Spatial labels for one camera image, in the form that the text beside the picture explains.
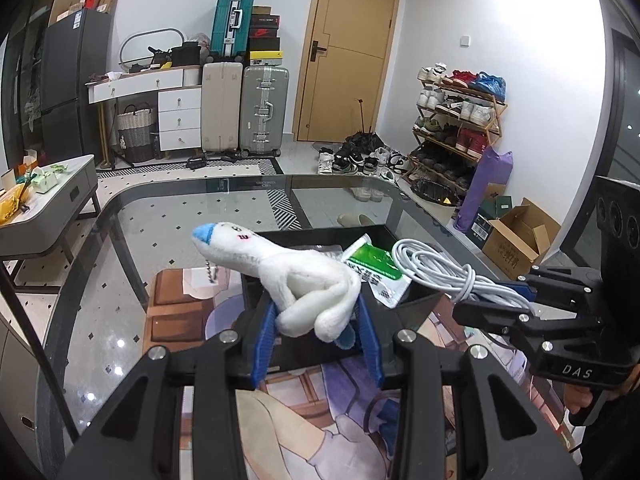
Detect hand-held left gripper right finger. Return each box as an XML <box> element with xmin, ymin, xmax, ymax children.
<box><xmin>355</xmin><ymin>295</ymin><xmax>586</xmax><ymax>480</ymax></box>

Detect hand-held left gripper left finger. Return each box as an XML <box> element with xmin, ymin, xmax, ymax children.
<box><xmin>57</xmin><ymin>300</ymin><xmax>278</xmax><ymax>480</ymax></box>

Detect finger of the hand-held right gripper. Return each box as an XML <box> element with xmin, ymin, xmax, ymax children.
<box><xmin>451</xmin><ymin>301</ymin><xmax>547</xmax><ymax>349</ymax></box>
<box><xmin>499</xmin><ymin>265</ymin><xmax>602</xmax><ymax>317</ymax></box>

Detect black cardboard box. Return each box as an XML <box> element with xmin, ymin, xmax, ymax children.
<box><xmin>237</xmin><ymin>224</ymin><xmax>446</xmax><ymax>376</ymax></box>

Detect white plush toy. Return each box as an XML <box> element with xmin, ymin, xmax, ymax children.
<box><xmin>192</xmin><ymin>222</ymin><xmax>362</xmax><ymax>350</ymax></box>

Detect green white packet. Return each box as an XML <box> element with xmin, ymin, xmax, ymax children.
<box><xmin>340</xmin><ymin>234</ymin><xmax>413</xmax><ymax>309</ymax></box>

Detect white cable bundle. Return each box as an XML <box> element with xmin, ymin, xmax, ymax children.
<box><xmin>391</xmin><ymin>239</ymin><xmax>533</xmax><ymax>311</ymax></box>

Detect person's right forearm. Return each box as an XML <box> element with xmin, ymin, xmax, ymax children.
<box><xmin>575</xmin><ymin>390</ymin><xmax>640</xmax><ymax>480</ymax></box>

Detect person's right hand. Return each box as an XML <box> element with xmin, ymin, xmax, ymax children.
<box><xmin>564</xmin><ymin>360</ymin><xmax>640</xmax><ymax>413</ymax></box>

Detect open cardboard box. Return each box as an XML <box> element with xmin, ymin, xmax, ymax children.
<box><xmin>482</xmin><ymin>197</ymin><xmax>563</xmax><ymax>281</ymax></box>

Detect dark green box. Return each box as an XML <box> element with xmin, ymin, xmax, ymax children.
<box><xmin>487</xmin><ymin>195</ymin><xmax>516</xmax><ymax>217</ymax></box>

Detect printed desk mat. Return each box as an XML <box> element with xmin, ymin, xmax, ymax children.
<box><xmin>142</xmin><ymin>267</ymin><xmax>586</xmax><ymax>480</ymax></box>

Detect purple bag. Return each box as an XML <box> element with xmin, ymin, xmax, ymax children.
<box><xmin>454</xmin><ymin>149</ymin><xmax>515</xmax><ymax>233</ymax></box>

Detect beige slippers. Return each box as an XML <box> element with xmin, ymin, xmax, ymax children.
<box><xmin>337</xmin><ymin>212</ymin><xmax>376</xmax><ymax>228</ymax></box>

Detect black plastic bag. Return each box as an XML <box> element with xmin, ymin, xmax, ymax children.
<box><xmin>410</xmin><ymin>177</ymin><xmax>461</xmax><ymax>208</ymax></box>

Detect black white patterned rug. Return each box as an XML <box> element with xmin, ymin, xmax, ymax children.
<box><xmin>97</xmin><ymin>156</ymin><xmax>306</xmax><ymax>231</ymax></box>

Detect pile of shoes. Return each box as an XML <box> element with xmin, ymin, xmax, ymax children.
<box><xmin>317</xmin><ymin>142</ymin><xmax>411</xmax><ymax>203</ymax></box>

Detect wooden shoe rack with shoes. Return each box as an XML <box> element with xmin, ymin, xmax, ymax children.
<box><xmin>407</xmin><ymin>62</ymin><xmax>507</xmax><ymax>191</ymax></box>

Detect silver suitcase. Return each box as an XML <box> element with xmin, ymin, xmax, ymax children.
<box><xmin>239</xmin><ymin>65</ymin><xmax>290</xmax><ymax>157</ymax></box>

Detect beige suitcase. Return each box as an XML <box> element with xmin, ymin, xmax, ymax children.
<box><xmin>201</xmin><ymin>61</ymin><xmax>244</xmax><ymax>156</ymax></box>

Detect wicker basket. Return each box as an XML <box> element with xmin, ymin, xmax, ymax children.
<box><xmin>116</xmin><ymin>104</ymin><xmax>158</xmax><ymax>163</ymax></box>

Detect white drawer dresser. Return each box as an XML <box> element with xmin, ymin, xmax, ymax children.
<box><xmin>86</xmin><ymin>66</ymin><xmax>203</xmax><ymax>153</ymax></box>

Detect grey coffee table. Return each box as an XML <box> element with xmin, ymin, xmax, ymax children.
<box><xmin>0</xmin><ymin>154</ymin><xmax>99</xmax><ymax>286</ymax></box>

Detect white green packaging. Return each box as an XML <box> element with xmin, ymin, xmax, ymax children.
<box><xmin>30</xmin><ymin>162</ymin><xmax>71</xmax><ymax>193</ymax></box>

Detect yellow bag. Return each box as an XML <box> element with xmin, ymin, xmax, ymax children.
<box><xmin>0</xmin><ymin>185</ymin><xmax>28</xmax><ymax>223</ymax></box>

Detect wooden door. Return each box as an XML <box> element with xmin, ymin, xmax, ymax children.
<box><xmin>292</xmin><ymin>0</ymin><xmax>403</xmax><ymax>143</ymax></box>

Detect teal suitcase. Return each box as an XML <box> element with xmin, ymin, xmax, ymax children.
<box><xmin>210</xmin><ymin>0</ymin><xmax>257</xmax><ymax>63</ymax></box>

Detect black refrigerator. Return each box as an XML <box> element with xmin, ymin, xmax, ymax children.
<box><xmin>39</xmin><ymin>9</ymin><xmax>113</xmax><ymax>163</ymax></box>

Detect oval mirror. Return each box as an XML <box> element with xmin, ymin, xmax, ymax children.
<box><xmin>119</xmin><ymin>27</ymin><xmax>187</xmax><ymax>73</ymax></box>

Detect dark glass cabinet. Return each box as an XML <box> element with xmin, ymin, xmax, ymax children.
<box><xmin>0</xmin><ymin>7</ymin><xmax>48</xmax><ymax>171</ymax></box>

